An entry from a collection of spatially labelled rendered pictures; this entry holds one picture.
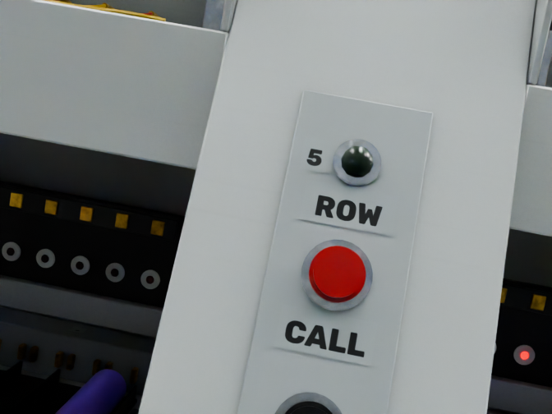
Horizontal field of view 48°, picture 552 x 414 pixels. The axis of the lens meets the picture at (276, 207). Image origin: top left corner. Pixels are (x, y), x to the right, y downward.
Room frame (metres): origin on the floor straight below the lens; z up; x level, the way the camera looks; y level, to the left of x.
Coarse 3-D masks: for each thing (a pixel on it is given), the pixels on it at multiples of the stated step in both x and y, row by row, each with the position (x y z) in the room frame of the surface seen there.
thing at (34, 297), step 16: (0, 288) 0.36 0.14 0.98; (16, 288) 0.36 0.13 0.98; (32, 288) 0.36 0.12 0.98; (48, 288) 0.36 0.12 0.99; (64, 288) 0.36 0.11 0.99; (0, 304) 0.36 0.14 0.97; (16, 304) 0.36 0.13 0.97; (32, 304) 0.36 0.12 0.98; (48, 304) 0.36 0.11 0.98; (64, 304) 0.36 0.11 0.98; (80, 304) 0.36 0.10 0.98; (96, 304) 0.35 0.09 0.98; (112, 304) 0.35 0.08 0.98; (128, 304) 0.35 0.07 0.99; (144, 304) 0.36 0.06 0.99; (80, 320) 0.36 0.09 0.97; (96, 320) 0.36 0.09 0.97; (112, 320) 0.36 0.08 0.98; (128, 320) 0.35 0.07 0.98; (144, 320) 0.35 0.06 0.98; (0, 368) 0.35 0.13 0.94; (80, 384) 0.34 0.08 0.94
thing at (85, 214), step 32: (0, 192) 0.35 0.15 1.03; (32, 192) 0.34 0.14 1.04; (0, 224) 0.35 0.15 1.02; (32, 224) 0.35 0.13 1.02; (64, 224) 0.35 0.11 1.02; (96, 224) 0.34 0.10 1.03; (128, 224) 0.34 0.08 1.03; (160, 224) 0.34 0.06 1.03; (0, 256) 0.36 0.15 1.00; (32, 256) 0.36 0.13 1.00; (64, 256) 0.35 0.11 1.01; (96, 256) 0.35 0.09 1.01; (128, 256) 0.35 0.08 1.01; (160, 256) 0.35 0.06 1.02; (96, 288) 0.36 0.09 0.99; (128, 288) 0.35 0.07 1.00; (160, 288) 0.35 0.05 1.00
